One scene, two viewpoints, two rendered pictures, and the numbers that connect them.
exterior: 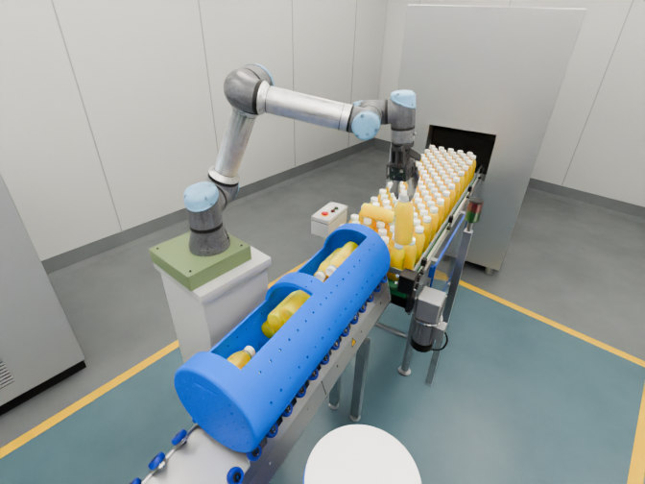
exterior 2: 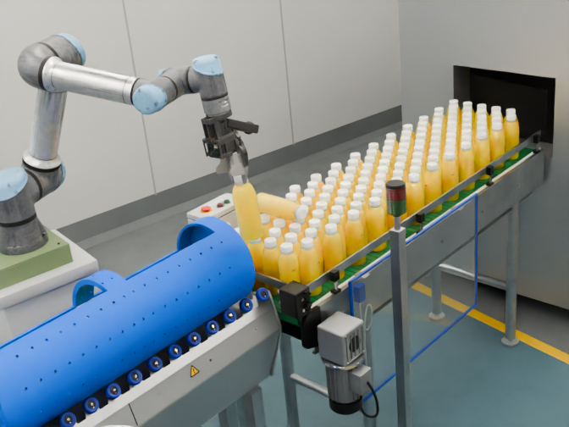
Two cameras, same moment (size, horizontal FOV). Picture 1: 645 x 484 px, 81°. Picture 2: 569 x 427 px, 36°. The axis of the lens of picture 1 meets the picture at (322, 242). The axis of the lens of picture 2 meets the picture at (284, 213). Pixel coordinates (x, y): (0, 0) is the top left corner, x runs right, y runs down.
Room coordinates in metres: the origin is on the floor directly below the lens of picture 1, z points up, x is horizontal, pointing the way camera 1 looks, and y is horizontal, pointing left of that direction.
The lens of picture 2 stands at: (-0.93, -0.95, 2.35)
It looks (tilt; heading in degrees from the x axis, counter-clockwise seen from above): 25 degrees down; 14
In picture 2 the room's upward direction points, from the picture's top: 6 degrees counter-clockwise
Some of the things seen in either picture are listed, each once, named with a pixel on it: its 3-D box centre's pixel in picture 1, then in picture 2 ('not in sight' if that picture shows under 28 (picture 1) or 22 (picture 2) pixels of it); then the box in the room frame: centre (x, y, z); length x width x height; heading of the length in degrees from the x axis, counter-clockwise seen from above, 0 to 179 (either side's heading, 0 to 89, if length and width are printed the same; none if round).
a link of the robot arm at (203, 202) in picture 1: (203, 205); (12, 193); (1.20, 0.42, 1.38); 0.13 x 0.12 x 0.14; 170
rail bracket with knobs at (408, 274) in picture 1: (407, 282); (294, 301); (1.33, -0.38, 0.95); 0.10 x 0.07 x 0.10; 60
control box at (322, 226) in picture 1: (329, 219); (218, 218); (1.71, -0.03, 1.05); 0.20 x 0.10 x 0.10; 150
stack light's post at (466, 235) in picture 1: (445, 317); (402, 370); (1.55, -0.69, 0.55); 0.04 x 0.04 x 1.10; 60
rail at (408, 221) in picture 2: (455, 207); (440, 200); (2.06, -0.80, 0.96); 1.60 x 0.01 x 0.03; 150
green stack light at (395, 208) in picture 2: (472, 214); (396, 204); (1.55, -0.69, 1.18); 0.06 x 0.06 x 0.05
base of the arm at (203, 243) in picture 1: (207, 233); (19, 229); (1.19, 0.42, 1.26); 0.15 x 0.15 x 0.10
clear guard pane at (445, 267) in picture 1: (446, 267); (420, 294); (1.81, -0.73, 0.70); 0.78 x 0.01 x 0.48; 150
